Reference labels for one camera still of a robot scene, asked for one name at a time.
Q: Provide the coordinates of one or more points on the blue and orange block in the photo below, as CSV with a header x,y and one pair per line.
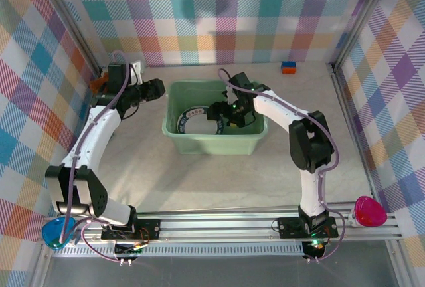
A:
x,y
288,67

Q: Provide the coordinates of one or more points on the aluminium side rail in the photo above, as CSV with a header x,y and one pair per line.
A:
x,y
357,134

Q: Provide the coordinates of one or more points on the aluminium mounting rail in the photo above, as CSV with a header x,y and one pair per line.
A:
x,y
216,225

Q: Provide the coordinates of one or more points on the white plate navy lettered rim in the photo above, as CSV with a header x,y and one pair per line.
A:
x,y
196,127

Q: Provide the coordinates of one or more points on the blue dome button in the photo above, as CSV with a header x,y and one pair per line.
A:
x,y
54,235

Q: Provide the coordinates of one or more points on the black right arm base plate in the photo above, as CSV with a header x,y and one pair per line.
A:
x,y
289,227

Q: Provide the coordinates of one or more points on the aluminium frame post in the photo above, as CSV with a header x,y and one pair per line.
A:
x,y
70,18
362,18

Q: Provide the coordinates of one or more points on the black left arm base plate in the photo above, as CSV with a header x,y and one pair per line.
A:
x,y
151,229

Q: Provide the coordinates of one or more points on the green plastic bin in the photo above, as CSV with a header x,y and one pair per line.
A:
x,y
216,145

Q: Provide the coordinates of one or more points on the brown teddy bear toy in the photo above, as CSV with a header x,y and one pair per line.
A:
x,y
96,83

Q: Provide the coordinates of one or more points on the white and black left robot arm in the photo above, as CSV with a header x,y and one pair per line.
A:
x,y
93,134

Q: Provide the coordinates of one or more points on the pink dome button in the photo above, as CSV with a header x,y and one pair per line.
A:
x,y
370,212

